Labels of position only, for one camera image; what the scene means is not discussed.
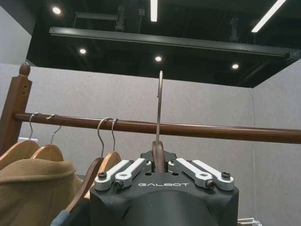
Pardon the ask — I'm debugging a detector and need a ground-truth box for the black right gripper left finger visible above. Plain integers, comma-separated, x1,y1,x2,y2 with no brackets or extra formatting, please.
94,151,156,191

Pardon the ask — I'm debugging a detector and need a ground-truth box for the white linear ceiling light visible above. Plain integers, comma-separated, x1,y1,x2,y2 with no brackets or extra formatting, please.
150,0,158,23
251,0,286,33

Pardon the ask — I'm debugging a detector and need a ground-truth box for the white wire rack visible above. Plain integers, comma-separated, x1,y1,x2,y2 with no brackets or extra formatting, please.
237,217,260,226

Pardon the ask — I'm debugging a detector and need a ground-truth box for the tan garment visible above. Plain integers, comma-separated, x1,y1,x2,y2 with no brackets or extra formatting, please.
0,157,89,226

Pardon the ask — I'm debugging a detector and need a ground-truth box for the black ceiling track beam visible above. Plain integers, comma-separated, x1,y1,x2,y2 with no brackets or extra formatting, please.
49,26,301,63

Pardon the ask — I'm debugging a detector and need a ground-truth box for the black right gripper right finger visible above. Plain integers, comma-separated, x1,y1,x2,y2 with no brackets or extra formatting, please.
164,152,235,191

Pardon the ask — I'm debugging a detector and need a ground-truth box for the light wooden hanger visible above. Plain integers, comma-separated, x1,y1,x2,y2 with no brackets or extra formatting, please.
0,112,40,170
31,113,64,163
100,118,122,175

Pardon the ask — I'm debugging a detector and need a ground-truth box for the brown wooden rack post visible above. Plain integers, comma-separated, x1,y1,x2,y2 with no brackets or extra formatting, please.
0,63,33,156

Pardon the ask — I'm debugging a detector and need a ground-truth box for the brown wooden rack rail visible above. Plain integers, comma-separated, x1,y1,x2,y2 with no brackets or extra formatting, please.
14,113,301,145

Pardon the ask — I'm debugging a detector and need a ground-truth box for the dark brown wooden hanger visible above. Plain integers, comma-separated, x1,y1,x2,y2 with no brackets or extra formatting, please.
64,117,111,212
151,70,167,174

